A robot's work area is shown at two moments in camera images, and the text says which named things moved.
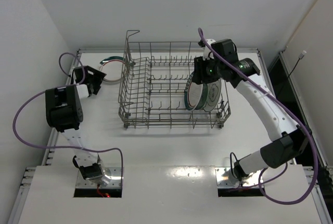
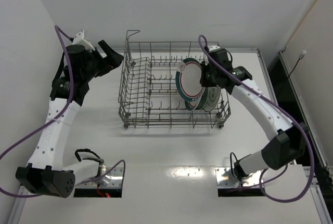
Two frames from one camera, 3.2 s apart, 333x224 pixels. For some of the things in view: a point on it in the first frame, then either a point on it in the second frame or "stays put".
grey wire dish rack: [153, 83] stays put
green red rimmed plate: [113, 66] to [188, 79]
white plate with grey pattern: [214, 92] stays put
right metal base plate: [225, 179] stays put
